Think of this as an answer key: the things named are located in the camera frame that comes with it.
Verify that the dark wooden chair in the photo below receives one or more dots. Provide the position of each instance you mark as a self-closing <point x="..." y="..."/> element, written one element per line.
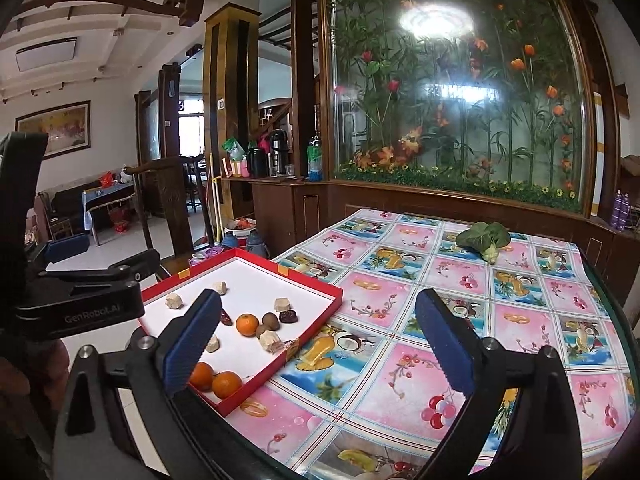
<point x="167" y="185"/>

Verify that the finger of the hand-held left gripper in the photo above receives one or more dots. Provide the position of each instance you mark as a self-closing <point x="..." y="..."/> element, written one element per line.
<point x="67" y="249"/>
<point x="125" y="269"/>

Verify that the purple thermos lid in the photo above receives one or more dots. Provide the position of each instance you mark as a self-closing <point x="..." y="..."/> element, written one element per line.
<point x="216" y="250"/>

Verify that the small glass cup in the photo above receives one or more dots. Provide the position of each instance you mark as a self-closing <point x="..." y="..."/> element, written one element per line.
<point x="290" y="170"/>

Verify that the red box with white inside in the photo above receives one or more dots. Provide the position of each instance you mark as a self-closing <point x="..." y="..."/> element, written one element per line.
<point x="240" y="280"/>

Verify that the glass flower display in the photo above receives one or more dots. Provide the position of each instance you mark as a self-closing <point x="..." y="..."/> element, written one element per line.
<point x="450" y="110"/>

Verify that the framed wall painting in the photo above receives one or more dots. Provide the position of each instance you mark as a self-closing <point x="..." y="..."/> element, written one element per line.
<point x="52" y="130"/>

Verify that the dark red date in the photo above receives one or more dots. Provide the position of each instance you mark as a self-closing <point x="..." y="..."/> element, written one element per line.
<point x="288" y="317"/>
<point x="225" y="318"/>

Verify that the white basin with orange contents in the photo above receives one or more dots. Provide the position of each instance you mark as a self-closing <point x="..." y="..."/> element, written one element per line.
<point x="241" y="225"/>

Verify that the rectangular ceiling lamp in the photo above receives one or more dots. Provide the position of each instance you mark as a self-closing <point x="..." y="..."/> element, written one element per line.
<point x="46" y="55"/>

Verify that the pink bottle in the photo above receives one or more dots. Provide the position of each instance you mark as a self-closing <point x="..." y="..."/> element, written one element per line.
<point x="245" y="167"/>

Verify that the side table with cloth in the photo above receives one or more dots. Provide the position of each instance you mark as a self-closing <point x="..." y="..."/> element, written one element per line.
<point x="107" y="205"/>

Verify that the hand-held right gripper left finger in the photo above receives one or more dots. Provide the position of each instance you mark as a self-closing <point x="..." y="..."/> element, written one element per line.
<point x="192" y="350"/>

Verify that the green bok choy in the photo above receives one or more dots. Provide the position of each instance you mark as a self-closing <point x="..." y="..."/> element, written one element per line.
<point x="482" y="237"/>

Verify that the green plastic bottle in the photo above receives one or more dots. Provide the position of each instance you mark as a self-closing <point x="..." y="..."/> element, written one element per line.
<point x="315" y="160"/>

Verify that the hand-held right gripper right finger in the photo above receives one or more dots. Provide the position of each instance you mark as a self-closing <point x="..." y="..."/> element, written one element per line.
<point x="447" y="350"/>

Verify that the red plastic bag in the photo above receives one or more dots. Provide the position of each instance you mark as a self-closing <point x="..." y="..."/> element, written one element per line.
<point x="107" y="180"/>

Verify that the black thermos flask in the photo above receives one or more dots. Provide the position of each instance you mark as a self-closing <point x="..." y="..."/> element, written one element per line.
<point x="276" y="152"/>

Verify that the pink fruit-print tablecloth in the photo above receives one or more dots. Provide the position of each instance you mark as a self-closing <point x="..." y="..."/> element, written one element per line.
<point x="380" y="280"/>

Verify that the orange tangerine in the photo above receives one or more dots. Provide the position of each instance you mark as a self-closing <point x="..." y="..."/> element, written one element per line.
<point x="227" y="385"/>
<point x="202" y="376"/>
<point x="247" y="324"/>

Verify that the small brown round longan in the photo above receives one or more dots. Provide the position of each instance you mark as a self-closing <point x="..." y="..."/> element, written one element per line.
<point x="260" y="331"/>

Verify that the black jug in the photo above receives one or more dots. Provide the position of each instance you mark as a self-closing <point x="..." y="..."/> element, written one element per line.
<point x="257" y="162"/>

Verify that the green snack bag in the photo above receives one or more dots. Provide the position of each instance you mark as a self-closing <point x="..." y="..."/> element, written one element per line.
<point x="233" y="149"/>

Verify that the blue kettle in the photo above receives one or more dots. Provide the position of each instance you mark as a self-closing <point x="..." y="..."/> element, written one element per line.
<point x="256" y="245"/>
<point x="230" y="241"/>

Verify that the wooden cabinet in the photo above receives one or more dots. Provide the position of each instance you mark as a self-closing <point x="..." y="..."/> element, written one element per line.
<point x="300" y="210"/>

